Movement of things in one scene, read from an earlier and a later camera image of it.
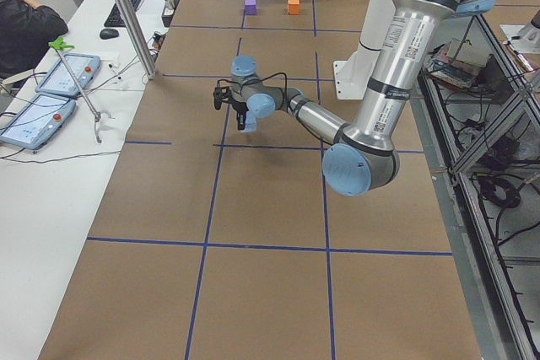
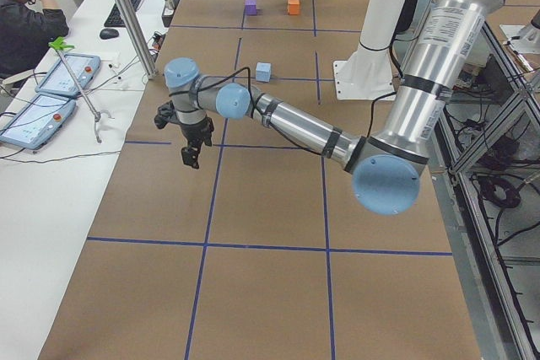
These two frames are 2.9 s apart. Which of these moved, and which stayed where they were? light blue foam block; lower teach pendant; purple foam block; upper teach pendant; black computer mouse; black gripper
Moved: black gripper; light blue foam block
Stayed: upper teach pendant; lower teach pendant; purple foam block; black computer mouse
